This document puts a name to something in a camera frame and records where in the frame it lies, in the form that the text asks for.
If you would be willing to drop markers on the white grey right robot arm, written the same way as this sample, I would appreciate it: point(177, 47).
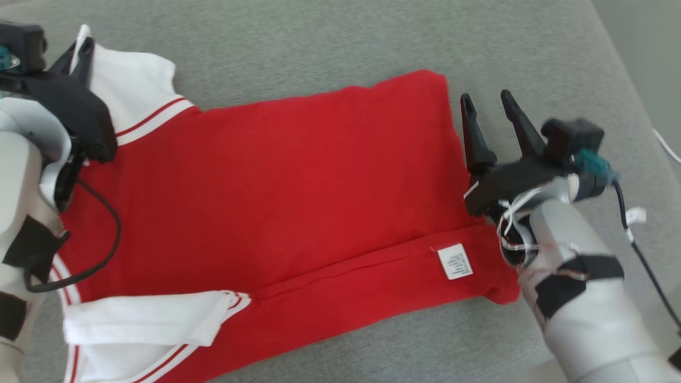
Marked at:
point(585, 330)

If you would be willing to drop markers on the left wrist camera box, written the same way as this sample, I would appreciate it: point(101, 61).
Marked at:
point(26, 45)

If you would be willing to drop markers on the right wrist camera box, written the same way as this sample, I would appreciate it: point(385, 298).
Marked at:
point(572, 139)

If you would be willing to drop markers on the red basketball jersey white sleeves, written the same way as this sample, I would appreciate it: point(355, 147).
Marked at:
point(292, 186)

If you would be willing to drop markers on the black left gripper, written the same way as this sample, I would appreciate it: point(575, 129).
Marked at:
point(74, 111)

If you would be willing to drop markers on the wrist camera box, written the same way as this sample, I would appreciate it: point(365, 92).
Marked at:
point(572, 139)
point(26, 45)

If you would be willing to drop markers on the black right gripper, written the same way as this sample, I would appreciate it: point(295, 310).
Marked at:
point(511, 183)

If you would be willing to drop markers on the white zip tie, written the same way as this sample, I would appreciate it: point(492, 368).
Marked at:
point(636, 217)

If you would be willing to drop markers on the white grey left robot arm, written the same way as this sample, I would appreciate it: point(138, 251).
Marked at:
point(21, 159)

